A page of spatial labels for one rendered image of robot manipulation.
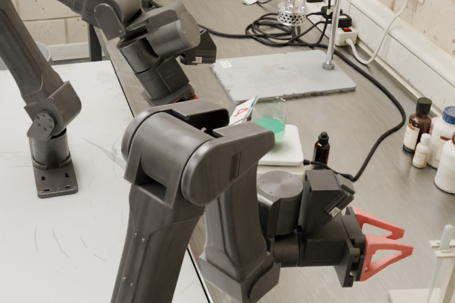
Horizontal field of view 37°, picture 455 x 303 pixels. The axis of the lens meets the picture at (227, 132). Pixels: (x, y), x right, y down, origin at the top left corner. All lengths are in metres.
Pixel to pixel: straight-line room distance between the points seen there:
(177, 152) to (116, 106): 0.85
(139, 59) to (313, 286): 0.44
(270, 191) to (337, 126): 0.63
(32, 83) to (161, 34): 0.26
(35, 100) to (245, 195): 0.55
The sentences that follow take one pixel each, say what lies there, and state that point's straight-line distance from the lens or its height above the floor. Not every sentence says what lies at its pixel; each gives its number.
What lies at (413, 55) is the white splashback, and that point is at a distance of 1.60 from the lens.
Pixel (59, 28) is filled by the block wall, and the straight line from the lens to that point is 3.63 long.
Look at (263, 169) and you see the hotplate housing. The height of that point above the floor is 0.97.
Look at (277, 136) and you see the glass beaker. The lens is 1.14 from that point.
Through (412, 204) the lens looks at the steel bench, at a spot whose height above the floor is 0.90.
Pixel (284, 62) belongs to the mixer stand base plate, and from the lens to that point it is 1.65.
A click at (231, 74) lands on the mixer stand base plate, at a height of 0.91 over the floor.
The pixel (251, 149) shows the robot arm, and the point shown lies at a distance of 0.66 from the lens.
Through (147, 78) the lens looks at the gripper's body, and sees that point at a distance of 1.08.
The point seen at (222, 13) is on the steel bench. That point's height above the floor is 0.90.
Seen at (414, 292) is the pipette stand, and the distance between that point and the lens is 1.07.
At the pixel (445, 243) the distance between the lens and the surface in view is 0.97.
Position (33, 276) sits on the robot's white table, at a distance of 1.07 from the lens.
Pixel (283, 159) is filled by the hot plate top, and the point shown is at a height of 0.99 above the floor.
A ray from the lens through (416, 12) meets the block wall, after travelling 1.66.
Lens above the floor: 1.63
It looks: 32 degrees down
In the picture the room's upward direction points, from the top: 4 degrees clockwise
